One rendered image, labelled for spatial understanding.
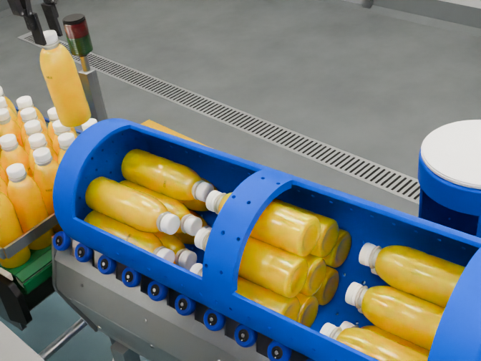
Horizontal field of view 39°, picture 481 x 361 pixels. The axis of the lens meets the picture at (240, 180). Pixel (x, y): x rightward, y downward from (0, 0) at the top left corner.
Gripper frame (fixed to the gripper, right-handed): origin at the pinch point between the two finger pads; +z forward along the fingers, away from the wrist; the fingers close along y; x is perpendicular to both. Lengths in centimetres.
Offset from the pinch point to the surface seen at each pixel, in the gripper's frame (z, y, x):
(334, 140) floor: 148, 174, 42
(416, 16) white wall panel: 153, 336, 70
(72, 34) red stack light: 18.5, 26.7, 28.8
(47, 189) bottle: 36.4, -12.0, 2.9
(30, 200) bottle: 35.4, -17.6, 1.8
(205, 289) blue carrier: 31, -23, -55
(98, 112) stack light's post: 44, 27, 29
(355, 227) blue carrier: 33, 5, -69
